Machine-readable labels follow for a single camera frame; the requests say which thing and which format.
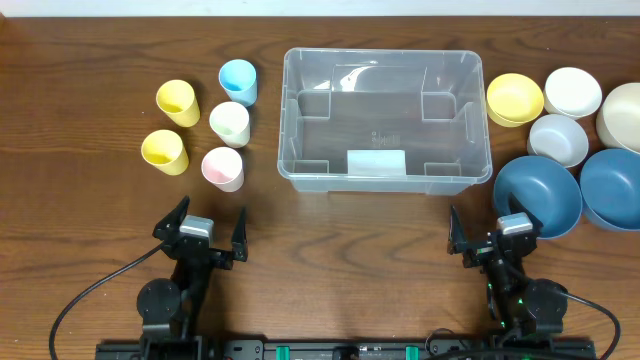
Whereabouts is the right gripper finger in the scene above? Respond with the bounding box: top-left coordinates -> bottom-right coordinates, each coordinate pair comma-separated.
508,193 -> 543,235
447,205 -> 468,254

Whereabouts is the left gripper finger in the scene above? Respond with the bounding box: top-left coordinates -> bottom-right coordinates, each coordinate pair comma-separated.
152,196 -> 190,242
231,207 -> 248,262

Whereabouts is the dark blue large bowl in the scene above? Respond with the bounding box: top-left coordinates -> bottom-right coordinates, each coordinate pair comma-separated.
492,156 -> 583,239

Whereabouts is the grey small bowl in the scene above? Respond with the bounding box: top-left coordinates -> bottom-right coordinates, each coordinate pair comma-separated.
527,114 -> 589,168

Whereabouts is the yellow small bowl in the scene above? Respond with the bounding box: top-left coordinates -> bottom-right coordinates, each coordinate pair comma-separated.
486,73 -> 544,127

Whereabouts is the white small bowl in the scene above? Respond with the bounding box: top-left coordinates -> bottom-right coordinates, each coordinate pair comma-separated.
543,67 -> 603,120

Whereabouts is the beige large bowl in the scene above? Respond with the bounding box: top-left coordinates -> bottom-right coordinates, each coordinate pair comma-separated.
596,82 -> 640,154

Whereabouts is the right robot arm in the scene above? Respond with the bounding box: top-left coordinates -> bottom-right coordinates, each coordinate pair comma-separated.
448,194 -> 568,340

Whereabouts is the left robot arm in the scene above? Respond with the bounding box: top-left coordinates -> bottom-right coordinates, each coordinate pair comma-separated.
134,197 -> 248,360

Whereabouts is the clear plastic storage container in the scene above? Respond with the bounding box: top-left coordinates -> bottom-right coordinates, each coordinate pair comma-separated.
277,48 -> 493,196

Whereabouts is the pink plastic cup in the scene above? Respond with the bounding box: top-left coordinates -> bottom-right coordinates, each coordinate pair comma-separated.
201,147 -> 244,192

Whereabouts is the yellow plastic cup lower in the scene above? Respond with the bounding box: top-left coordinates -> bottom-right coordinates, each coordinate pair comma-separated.
141,129 -> 189,176

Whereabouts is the yellow plastic cup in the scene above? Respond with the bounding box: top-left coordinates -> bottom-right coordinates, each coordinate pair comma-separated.
156,79 -> 200,127
141,129 -> 189,176

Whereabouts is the pale green plastic cup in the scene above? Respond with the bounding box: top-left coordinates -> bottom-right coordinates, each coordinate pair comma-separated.
209,101 -> 250,148

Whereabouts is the yellow plastic cup upper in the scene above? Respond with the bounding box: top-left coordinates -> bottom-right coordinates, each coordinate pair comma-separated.
156,79 -> 200,127

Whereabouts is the blue plastic cup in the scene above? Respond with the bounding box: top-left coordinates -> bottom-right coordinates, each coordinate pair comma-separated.
218,59 -> 258,107

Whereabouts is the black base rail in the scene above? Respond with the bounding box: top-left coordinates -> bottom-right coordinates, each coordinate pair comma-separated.
94,338 -> 599,360

